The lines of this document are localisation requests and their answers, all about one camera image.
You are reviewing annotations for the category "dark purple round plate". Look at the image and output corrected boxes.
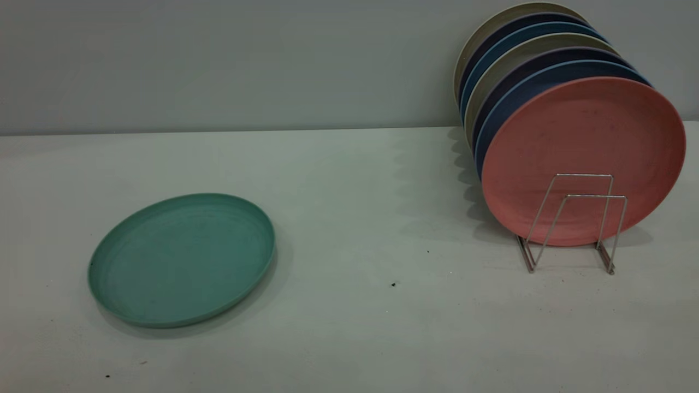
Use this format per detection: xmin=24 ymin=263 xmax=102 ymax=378
xmin=459 ymin=12 xmax=596 ymax=107
xmin=472 ymin=47 xmax=634 ymax=156

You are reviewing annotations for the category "teal blue round plate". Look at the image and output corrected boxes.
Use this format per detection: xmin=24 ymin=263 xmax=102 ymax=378
xmin=461 ymin=22 xmax=608 ymax=123

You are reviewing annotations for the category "pink round plate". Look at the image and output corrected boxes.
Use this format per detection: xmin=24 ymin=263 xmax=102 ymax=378
xmin=481 ymin=76 xmax=686 ymax=247

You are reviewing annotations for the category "metal wire plate rack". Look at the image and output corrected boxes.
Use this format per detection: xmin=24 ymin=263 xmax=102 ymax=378
xmin=516 ymin=173 xmax=629 ymax=275

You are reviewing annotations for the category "beige round plate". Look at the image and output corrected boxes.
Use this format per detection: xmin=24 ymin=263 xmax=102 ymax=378
xmin=453 ymin=2 xmax=589 ymax=104
xmin=465 ymin=33 xmax=620 ymax=148

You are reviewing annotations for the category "green round plate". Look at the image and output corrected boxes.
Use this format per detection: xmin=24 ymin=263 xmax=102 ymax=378
xmin=87 ymin=193 xmax=276 ymax=329

